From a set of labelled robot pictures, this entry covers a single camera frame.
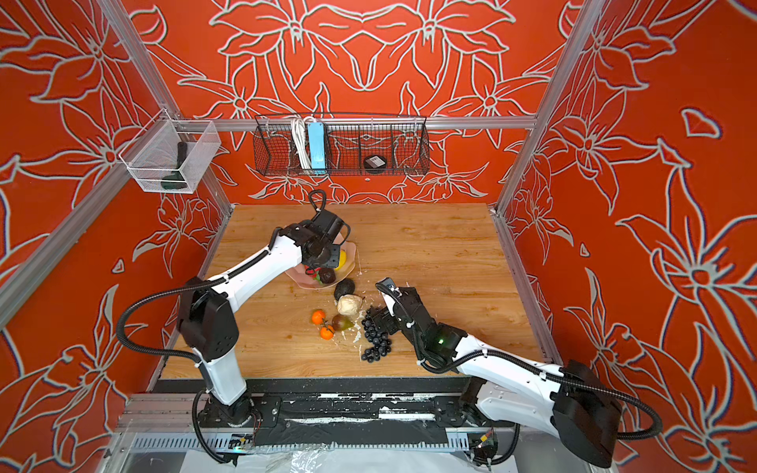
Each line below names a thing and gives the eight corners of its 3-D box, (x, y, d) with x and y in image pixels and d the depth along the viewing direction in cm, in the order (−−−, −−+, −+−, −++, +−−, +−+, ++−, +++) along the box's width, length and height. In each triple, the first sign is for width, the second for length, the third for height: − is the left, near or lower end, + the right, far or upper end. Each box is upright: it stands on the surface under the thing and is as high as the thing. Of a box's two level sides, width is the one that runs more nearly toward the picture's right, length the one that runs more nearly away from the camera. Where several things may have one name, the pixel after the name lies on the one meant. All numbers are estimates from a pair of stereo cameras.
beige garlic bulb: (338, 318, 91) (336, 311, 87) (340, 301, 95) (338, 293, 91) (365, 318, 91) (364, 311, 87) (365, 301, 95) (364, 293, 91)
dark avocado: (335, 301, 95) (334, 294, 91) (337, 285, 99) (335, 278, 95) (353, 301, 95) (352, 294, 91) (354, 285, 99) (353, 278, 95)
